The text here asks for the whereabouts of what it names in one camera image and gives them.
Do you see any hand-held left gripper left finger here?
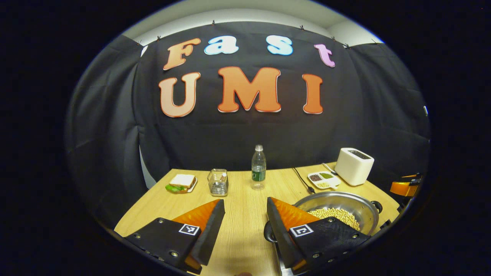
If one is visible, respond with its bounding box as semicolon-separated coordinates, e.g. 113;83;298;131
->
124;199;226;274

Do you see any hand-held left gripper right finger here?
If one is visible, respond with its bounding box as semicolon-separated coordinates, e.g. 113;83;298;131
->
267;197;372;274

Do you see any steel pot with black handles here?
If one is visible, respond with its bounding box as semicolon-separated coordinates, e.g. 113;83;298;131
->
263;191;383;243

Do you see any pile of yellow soybeans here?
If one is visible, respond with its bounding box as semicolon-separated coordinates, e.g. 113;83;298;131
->
308;207;361;231

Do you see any white toaster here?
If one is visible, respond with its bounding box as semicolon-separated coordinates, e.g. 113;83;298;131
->
334;148;375;186

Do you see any sandwich with lettuce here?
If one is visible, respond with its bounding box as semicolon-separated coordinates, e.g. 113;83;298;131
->
165;174;196;194

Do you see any white divided dish with beans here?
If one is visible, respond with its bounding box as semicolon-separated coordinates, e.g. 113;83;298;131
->
307;171;341;189

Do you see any clear plastic water bottle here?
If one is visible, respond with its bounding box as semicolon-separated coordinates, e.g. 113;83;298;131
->
251;145;267;190

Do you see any black backdrop cloth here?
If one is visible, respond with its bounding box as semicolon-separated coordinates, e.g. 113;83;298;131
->
64;21;430;230

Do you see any metal wire holder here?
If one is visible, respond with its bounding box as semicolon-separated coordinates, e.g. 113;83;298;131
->
207;169;229;197

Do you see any black power cable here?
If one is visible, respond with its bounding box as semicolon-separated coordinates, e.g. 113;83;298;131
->
292;167;316;194

